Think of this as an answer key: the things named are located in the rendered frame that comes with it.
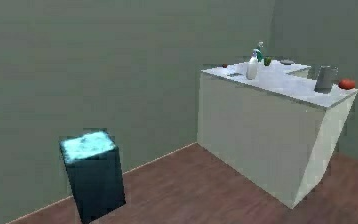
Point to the white kitchen counter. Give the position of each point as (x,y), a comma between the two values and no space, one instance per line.
(260,133)

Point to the grey mug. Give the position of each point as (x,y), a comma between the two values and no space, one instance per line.
(325,79)

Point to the small red round fruit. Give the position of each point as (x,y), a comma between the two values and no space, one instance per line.
(224,66)

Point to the small grey flat utensil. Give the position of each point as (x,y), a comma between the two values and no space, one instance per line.
(235,74)

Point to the white spray bottle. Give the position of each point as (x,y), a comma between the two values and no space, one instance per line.
(252,68)

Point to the green apple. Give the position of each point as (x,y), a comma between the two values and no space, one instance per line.
(267,61)

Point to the dark bin with cyan lid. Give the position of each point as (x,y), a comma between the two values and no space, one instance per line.
(94,180)

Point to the grey flat dish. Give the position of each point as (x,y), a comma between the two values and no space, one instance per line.
(287,62)

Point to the red tomato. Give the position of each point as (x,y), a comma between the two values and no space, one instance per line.
(347,84)

